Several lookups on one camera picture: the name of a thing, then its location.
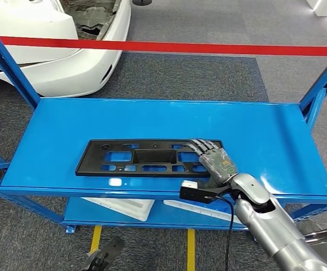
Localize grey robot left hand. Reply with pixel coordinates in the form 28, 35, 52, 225
81, 235, 126, 271

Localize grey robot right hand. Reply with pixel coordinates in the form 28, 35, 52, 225
187, 138, 239, 188

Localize black plastic licence plate bracket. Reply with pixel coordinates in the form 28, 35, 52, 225
75, 139, 223, 178

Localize long blue metal shelf rack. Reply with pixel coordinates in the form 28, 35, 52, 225
0, 15, 327, 234

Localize red barrier belt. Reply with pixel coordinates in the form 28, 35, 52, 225
0, 36, 327, 58

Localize white car body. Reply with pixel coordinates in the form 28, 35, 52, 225
0, 0, 132, 98

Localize black camera cable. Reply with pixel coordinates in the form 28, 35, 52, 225
214, 194, 234, 271

